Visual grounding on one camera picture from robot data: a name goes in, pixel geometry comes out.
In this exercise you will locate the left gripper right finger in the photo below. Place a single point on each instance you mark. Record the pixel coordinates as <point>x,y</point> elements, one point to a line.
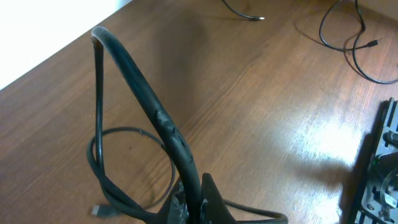
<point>213,209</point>

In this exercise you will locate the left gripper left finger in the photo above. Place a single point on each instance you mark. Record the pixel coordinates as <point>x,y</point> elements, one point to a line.
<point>174,210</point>

